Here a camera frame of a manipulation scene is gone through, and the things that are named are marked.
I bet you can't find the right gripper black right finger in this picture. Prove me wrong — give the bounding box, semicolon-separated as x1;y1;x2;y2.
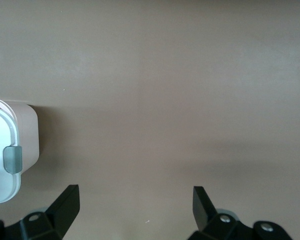
187;185;292;240

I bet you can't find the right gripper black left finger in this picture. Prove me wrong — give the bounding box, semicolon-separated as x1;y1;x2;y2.
0;184;81;240

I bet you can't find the pink plastic storage box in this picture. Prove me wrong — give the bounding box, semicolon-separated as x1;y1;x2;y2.
0;97;40;174

